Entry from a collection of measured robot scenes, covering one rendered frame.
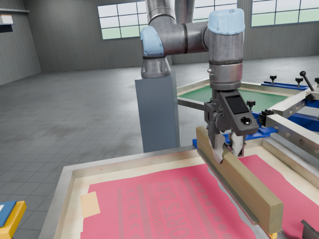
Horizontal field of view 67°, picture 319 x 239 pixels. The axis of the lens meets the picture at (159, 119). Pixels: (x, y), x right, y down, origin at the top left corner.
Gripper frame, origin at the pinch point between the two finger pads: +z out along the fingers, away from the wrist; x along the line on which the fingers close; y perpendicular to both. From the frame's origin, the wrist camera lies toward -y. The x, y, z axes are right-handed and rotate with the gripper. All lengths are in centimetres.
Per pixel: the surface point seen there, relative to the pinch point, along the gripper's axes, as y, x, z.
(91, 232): -1.0, 37.0, 13.7
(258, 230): -11.8, -2.2, 12.9
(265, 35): 771, -513, 32
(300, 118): 50, -64, 17
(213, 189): 5.7, 1.5, 13.7
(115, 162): 25.8, 30.1, 10.2
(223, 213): -3.9, 2.8, 13.7
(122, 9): 944, -30, -103
